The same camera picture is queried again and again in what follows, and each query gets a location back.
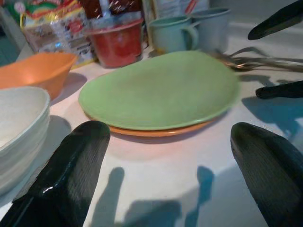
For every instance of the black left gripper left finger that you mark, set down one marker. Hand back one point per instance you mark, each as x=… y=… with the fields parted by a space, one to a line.
x=61 y=175

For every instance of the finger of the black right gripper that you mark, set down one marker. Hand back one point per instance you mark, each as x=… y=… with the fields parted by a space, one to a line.
x=279 y=21
x=279 y=91

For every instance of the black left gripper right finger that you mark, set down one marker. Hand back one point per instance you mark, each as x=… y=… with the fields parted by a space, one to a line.
x=272 y=179

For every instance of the green plate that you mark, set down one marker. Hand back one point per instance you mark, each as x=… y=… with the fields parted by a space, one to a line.
x=161 y=94

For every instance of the silver spoon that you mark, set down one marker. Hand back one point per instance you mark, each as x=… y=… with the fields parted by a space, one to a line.
x=272 y=68
x=260 y=63

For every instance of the silver fork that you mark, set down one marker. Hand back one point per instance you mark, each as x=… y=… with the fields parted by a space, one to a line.
x=248 y=49

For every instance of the grey mug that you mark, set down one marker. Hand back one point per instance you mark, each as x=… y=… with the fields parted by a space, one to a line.
x=213 y=30

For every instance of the white bowl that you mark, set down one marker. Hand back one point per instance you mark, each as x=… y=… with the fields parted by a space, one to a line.
x=19 y=123

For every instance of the orange plate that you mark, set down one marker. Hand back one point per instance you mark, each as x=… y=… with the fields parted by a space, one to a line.
x=154 y=133

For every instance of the orange bowl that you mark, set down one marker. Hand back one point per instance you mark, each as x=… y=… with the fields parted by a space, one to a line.
x=35 y=73

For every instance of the teal mug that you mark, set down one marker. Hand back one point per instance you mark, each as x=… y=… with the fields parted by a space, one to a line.
x=165 y=35

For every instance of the red noodle cup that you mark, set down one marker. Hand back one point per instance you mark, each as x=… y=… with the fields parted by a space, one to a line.
x=116 y=45

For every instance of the yellow green snack bag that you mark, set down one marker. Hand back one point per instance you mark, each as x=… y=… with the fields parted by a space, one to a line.
x=52 y=30

